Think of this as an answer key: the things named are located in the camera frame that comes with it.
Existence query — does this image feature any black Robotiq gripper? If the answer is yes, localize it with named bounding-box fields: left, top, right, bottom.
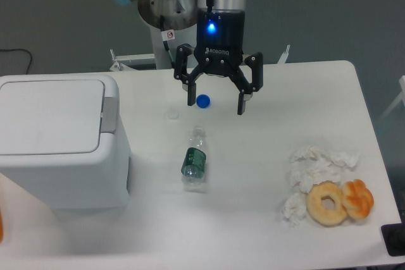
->
left=173, top=9, right=263, bottom=115

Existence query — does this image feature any orange twisted bread roll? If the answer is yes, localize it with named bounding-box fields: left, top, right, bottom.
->
left=342, top=179, right=374, bottom=220

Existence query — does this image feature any crumpled white tissue upper left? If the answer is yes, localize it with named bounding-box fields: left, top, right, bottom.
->
left=290, top=145, right=323, bottom=163

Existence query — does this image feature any crumpled white tissue bottom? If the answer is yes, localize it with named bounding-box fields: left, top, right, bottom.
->
left=282, top=193, right=307, bottom=227

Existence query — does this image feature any white bottle cap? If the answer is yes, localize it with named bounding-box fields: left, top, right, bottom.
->
left=166, top=109, right=180, bottom=120

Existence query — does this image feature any white frame at right edge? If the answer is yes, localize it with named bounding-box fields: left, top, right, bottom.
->
left=378, top=75, right=405, bottom=125

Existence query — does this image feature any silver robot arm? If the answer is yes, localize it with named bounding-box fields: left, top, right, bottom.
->
left=115, top=0, right=263, bottom=114

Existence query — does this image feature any black cable on floor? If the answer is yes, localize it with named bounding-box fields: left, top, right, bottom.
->
left=0, top=48, right=33, bottom=75

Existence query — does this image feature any orange object at left edge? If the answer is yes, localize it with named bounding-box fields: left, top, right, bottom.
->
left=0, top=211, right=4, bottom=243

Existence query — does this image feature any crumpled white tissue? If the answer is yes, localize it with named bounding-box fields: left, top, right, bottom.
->
left=282, top=193, right=307, bottom=227
left=330, top=150, right=360, bottom=169
left=290, top=145, right=323, bottom=163
left=288, top=160, right=341, bottom=193

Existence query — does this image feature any black device at edge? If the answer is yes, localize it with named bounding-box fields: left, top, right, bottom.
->
left=381, top=223, right=404, bottom=257

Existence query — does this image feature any crumpled white tissue middle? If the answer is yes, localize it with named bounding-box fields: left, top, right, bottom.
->
left=288, top=160, right=341, bottom=193

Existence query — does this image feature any crumpled white tissue upper right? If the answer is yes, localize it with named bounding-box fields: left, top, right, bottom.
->
left=330, top=150, right=360, bottom=169

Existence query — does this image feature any white trash can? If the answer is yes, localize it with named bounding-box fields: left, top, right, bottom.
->
left=1, top=74, right=130, bottom=209

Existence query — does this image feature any plain ring donut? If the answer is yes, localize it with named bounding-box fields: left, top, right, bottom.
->
left=306, top=182, right=347, bottom=226

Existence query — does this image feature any blue bottle cap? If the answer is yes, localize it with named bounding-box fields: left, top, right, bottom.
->
left=196, top=94, right=211, bottom=109

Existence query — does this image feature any clear plastic bottle green label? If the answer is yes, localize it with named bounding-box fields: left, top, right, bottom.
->
left=180, top=126, right=208, bottom=192

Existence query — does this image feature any metal table bracket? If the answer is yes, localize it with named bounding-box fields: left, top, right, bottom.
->
left=109, top=49, right=156, bottom=71
left=277, top=44, right=290, bottom=64

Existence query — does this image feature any metal table bracket right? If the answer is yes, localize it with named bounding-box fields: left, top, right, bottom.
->
left=277, top=44, right=290, bottom=64

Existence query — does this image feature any metal table bracket left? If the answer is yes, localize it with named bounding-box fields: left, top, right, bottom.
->
left=109, top=49, right=156, bottom=71

